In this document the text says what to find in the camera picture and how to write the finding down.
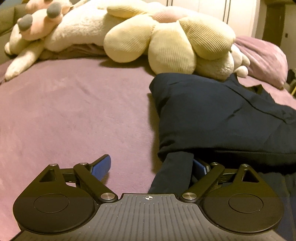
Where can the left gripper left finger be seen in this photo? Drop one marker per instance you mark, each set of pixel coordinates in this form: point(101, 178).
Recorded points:
point(101, 167)

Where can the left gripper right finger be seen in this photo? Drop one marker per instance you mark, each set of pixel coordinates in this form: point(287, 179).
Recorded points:
point(200, 168)

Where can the dark navy garment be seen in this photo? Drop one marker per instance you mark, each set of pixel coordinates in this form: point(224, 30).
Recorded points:
point(201, 119)

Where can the pink fleece bed blanket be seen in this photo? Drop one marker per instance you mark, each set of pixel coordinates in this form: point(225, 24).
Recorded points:
point(72, 111)

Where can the pink pillow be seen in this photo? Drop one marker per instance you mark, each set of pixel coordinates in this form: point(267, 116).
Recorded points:
point(268, 62)

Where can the yellow flower plush cushion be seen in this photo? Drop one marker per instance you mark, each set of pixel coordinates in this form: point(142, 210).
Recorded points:
point(174, 38)

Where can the white plush bunny toy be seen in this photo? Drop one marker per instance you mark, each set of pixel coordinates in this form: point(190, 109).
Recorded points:
point(81, 33)

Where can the pink plush toy grey horns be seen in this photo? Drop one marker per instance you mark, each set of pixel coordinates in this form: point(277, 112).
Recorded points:
point(41, 18)

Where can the white wardrobe with handles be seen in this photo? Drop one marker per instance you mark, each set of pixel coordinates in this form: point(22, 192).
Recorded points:
point(240, 15)

